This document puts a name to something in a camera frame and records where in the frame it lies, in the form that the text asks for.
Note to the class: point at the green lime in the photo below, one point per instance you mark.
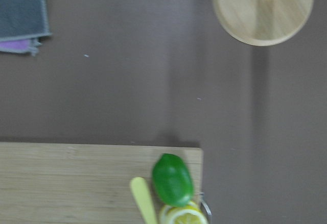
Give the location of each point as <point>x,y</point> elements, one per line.
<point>172,180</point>

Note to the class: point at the yellow plastic knife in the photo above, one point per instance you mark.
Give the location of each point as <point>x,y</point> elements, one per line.
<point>143,199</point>

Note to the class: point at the upper lemon slice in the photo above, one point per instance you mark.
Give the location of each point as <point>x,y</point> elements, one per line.
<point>183,215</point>

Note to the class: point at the wooden cup tree stand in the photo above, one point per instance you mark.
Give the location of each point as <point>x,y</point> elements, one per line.
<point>262,22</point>

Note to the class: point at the bamboo cutting board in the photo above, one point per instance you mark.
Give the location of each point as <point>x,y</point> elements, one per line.
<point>79,183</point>

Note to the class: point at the grey folded cloth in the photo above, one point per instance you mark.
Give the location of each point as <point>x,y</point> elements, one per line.
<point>23,23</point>

